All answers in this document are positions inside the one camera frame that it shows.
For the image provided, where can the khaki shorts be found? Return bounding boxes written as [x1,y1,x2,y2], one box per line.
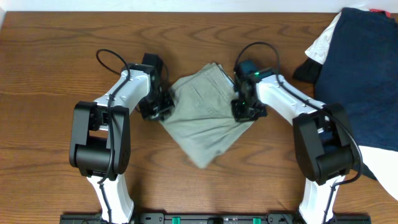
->
[161,63,253,169]

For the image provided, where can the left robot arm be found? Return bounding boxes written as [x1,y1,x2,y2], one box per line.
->
[60,63,174,223]

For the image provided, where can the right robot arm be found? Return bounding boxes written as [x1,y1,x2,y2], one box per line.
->
[231,68,364,223]

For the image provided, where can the black garment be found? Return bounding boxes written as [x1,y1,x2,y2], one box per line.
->
[293,58,323,84]

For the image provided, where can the white garment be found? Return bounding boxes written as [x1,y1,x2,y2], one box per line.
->
[305,13,341,65]

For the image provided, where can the navy blue garment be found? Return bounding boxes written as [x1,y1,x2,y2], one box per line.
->
[315,7,397,151]

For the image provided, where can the red garment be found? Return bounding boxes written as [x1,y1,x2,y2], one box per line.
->
[369,9,391,18]

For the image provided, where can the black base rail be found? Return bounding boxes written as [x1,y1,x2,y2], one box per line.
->
[59,213,372,224]

